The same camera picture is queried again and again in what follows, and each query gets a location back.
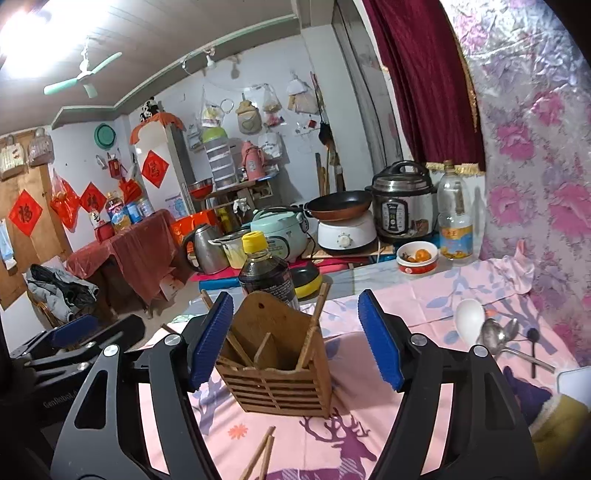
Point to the white electric stove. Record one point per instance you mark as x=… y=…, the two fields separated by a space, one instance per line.
x=346 y=235

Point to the clear plastic bottle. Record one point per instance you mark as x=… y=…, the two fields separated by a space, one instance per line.
x=455 y=230

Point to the wooden chopstick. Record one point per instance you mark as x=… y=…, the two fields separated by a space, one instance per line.
x=266 y=459
x=256 y=453

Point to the white spoon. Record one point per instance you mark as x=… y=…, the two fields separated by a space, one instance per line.
x=470 y=318

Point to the orange cloth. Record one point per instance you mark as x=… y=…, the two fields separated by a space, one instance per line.
x=157 y=122

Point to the metal spoon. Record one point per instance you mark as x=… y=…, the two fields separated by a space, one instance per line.
x=511 y=328
x=491 y=334

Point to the hanging beige pouch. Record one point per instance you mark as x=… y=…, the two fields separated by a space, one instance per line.
x=247 y=117

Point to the dark soy sauce bottle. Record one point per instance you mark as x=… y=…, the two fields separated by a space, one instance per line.
x=265 y=277

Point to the floral plastic wall sheet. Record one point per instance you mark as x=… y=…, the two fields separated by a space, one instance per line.
x=531 y=138

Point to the hanging white bag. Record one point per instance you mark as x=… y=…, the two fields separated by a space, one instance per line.
x=270 y=145

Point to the wooden door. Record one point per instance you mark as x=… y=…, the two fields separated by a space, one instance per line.
x=46 y=249

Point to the small cardboard box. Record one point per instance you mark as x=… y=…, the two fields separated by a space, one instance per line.
x=170 y=286

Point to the pink thermos jug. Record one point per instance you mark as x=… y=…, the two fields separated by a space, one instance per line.
x=253 y=161

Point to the copper frying pan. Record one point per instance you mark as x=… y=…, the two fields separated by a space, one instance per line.
x=339 y=205

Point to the grey jacket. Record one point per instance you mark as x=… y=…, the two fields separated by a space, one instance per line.
x=60 y=286

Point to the red metal bowl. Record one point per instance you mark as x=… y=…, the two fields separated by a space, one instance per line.
x=200 y=189

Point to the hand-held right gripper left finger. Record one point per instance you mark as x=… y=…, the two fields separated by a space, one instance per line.
x=212 y=341

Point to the ceiling light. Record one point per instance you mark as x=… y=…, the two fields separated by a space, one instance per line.
x=23 y=32

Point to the cooking oil bottle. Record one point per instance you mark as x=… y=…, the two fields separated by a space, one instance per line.
x=117 y=214

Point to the black hanging ladle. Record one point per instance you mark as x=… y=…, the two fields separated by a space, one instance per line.
x=324 y=134

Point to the blue can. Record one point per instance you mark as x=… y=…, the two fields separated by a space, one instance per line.
x=133 y=213
x=147 y=207

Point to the stainless steel kettle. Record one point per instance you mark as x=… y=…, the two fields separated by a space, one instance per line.
x=205 y=251

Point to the cream enamel pot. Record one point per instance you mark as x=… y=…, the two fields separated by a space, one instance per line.
x=233 y=251

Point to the stacked food container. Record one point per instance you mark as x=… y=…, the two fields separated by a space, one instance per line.
x=219 y=157

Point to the white refrigerator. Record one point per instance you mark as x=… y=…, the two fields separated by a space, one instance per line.
x=161 y=194

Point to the bunch of wooden chopsticks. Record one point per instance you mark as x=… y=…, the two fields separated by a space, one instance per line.
x=320 y=302

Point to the black spoon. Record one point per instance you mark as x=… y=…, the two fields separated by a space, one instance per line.
x=533 y=337

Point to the red cloth covered table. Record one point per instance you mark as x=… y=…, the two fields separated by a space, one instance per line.
x=134 y=249

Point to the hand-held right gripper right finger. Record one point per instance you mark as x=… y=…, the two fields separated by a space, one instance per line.
x=381 y=341

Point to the red diamond paper poster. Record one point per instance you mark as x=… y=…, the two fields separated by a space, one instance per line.
x=25 y=213
x=93 y=197
x=155 y=168

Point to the hanging plastic bag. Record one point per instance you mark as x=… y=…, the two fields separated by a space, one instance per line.
x=212 y=115
x=302 y=99
x=272 y=108

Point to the green plastic basin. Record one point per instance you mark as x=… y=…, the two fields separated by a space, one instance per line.
x=105 y=136

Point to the light green rice cooker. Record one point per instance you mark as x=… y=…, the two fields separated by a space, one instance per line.
x=277 y=228

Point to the bowl with oranges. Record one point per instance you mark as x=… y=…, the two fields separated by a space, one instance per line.
x=417 y=261

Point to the yellow plush slipper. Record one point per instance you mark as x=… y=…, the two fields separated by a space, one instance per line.
x=563 y=424

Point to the wooden chopstick holder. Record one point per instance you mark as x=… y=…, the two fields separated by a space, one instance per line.
x=277 y=392

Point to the pink deer printed blanket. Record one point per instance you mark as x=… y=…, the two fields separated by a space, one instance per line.
x=415 y=300

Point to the silver pressure cooker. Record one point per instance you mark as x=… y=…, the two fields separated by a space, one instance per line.
x=401 y=203

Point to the green ceiling fan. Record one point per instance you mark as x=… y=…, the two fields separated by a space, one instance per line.
x=83 y=76

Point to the woven bag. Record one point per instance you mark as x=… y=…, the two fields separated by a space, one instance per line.
x=13 y=159
x=40 y=150

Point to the purple cloth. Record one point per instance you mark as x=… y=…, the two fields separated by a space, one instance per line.
x=526 y=397

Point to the red jar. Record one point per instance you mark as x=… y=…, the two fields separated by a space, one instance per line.
x=104 y=232

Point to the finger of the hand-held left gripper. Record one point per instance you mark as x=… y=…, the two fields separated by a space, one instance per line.
x=124 y=332
x=74 y=331

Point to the maroon curtain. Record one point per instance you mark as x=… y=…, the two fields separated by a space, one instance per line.
x=425 y=92

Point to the panda plush toy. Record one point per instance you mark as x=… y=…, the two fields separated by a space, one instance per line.
x=148 y=110

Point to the wooden board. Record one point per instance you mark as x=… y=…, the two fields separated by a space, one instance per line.
x=369 y=253

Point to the pink cloth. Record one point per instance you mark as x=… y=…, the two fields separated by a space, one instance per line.
x=515 y=272

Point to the orange cardboard box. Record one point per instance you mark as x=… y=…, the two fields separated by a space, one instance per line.
x=194 y=226

